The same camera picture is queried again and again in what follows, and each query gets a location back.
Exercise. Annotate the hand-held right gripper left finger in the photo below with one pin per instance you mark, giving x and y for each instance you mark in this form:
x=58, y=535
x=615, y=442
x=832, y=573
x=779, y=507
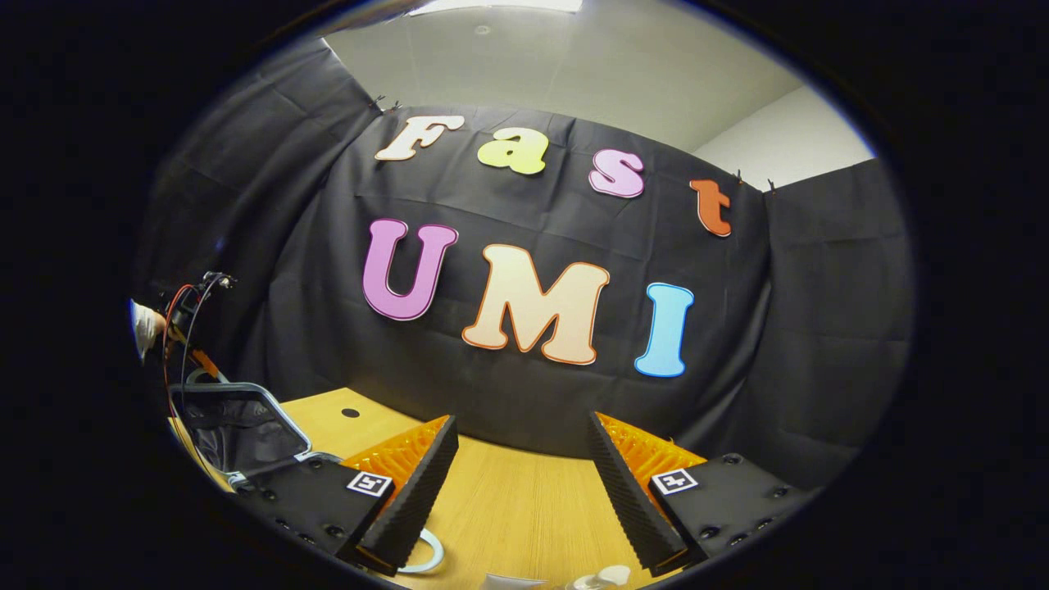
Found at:
x=418, y=500

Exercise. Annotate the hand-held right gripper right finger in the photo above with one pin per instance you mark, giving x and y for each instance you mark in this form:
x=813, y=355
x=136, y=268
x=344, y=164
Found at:
x=627, y=492

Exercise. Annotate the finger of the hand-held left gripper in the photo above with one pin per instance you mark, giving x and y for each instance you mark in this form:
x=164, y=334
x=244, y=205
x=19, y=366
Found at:
x=205, y=365

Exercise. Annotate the white pump bottle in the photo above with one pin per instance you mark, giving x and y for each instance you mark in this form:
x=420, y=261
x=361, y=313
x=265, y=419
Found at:
x=602, y=578

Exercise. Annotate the white skin care tube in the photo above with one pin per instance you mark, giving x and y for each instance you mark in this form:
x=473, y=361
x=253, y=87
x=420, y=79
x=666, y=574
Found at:
x=512, y=583

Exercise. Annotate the black backdrop cloth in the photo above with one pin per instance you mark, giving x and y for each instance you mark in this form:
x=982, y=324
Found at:
x=328, y=328

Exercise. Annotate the ceiling light panel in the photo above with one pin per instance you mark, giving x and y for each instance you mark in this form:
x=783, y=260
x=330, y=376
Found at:
x=492, y=5

